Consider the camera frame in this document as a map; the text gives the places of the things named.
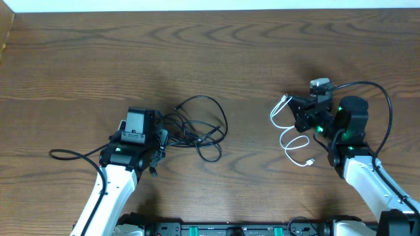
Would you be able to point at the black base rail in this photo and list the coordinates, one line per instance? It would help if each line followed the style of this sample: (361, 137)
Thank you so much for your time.
(137, 224)

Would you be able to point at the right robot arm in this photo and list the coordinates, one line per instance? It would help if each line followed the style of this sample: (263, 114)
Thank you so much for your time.
(356, 163)

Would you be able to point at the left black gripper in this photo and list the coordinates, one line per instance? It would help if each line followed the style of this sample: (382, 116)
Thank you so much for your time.
(161, 144)

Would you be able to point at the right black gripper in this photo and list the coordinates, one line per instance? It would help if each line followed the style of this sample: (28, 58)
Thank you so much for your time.
(304, 112)

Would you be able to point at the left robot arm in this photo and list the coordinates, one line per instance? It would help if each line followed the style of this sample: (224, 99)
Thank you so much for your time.
(138, 145)

